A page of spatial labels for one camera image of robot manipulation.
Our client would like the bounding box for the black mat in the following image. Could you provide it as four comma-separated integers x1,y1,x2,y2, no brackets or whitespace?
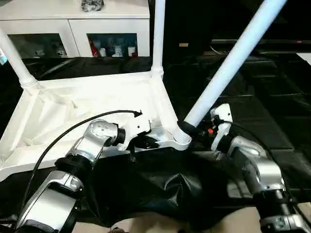
0,52,311,228

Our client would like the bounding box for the large black case yellow label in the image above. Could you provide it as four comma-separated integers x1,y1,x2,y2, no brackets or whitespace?
148,0,214,58

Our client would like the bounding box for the red bottle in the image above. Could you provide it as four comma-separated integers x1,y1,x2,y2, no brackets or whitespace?
90,40,100,58

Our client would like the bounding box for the grey metal bar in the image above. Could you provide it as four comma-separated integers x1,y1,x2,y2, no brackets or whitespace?
211,38,311,47

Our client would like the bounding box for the white flat panel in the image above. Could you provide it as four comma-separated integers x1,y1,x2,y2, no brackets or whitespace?
296,52,311,66

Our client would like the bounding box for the white cabinet with glass doors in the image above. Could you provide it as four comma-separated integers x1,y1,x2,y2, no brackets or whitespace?
0,0,151,59

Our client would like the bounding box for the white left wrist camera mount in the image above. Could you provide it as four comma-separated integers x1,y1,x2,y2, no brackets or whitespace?
116,111,154,151

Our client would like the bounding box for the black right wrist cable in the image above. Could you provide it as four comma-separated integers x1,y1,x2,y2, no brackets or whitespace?
217,118,309,221

